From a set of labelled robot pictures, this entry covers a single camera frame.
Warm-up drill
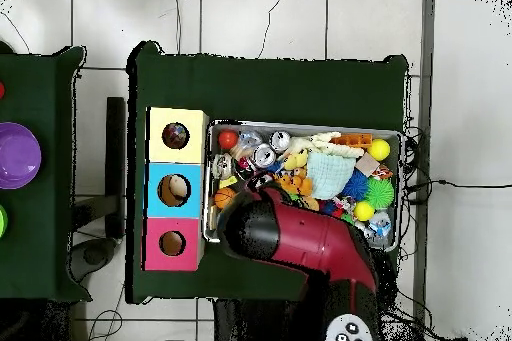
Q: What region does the wooden box with three holes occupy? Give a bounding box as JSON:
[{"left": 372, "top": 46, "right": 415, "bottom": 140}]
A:
[{"left": 141, "top": 106, "right": 211, "bottom": 273}]

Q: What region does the orange toy building brick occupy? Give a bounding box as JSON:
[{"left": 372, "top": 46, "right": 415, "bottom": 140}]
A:
[{"left": 274, "top": 173, "right": 314, "bottom": 198}]

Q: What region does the small basketball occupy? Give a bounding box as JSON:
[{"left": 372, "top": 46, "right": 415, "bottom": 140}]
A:
[{"left": 214, "top": 187, "right": 237, "bottom": 209}]

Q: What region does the yellow plush duck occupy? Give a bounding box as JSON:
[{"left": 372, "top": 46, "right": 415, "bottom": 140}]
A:
[{"left": 281, "top": 148, "right": 310, "bottom": 171}]

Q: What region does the red-orange ball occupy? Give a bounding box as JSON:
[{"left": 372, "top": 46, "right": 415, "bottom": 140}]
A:
[{"left": 217, "top": 129, "right": 239, "bottom": 150}]

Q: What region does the mint green cloth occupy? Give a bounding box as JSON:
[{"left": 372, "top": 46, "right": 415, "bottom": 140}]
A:
[{"left": 306, "top": 151, "right": 357, "bottom": 201}]

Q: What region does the dark green table cloth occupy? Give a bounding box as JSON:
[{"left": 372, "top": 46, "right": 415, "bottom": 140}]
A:
[{"left": 125, "top": 40, "right": 411, "bottom": 312}]

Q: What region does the blue spiky ball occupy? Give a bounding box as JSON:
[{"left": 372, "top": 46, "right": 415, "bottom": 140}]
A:
[{"left": 340, "top": 167, "right": 370, "bottom": 202}]

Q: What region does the dark grey rounded base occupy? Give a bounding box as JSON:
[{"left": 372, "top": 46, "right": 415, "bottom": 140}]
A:
[{"left": 65, "top": 236, "right": 119, "bottom": 284}]

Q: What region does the green cloth side table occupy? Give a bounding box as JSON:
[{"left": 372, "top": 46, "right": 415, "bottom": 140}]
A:
[{"left": 0, "top": 46, "right": 93, "bottom": 302}]

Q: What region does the purple plastic bowl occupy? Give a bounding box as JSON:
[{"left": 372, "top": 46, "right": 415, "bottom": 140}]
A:
[{"left": 0, "top": 121, "right": 42, "bottom": 190}]

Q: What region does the shallow wire mesh bin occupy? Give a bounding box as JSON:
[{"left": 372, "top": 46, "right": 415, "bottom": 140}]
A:
[{"left": 203, "top": 118, "right": 403, "bottom": 253}]

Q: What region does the black power cable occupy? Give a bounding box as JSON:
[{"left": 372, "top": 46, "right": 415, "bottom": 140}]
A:
[{"left": 403, "top": 178, "right": 512, "bottom": 196}]

